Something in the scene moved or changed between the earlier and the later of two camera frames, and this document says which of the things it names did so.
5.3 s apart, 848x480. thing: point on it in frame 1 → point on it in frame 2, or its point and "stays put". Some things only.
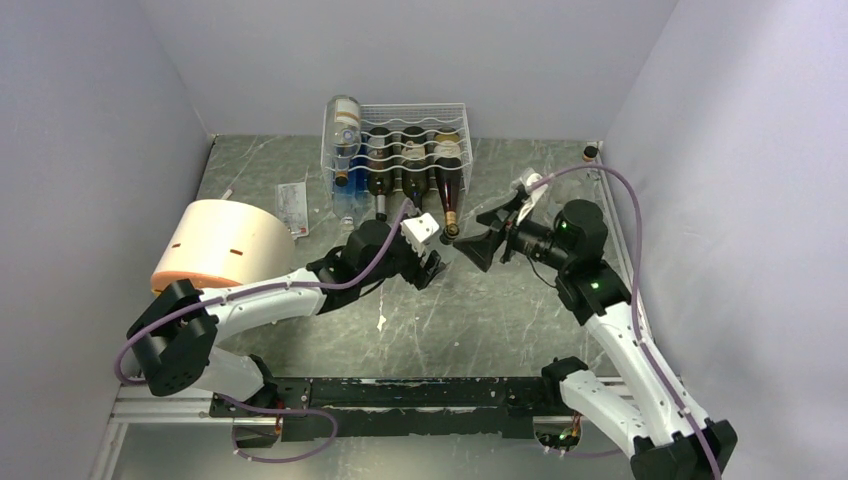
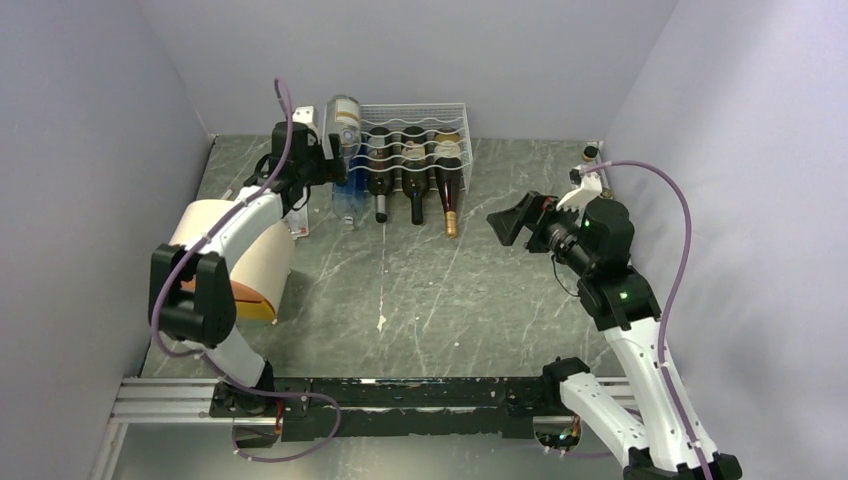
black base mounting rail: (395, 407) stays put
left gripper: (415, 270) → (333, 170)
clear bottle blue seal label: (343, 133) stays put
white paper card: (292, 208) stays put
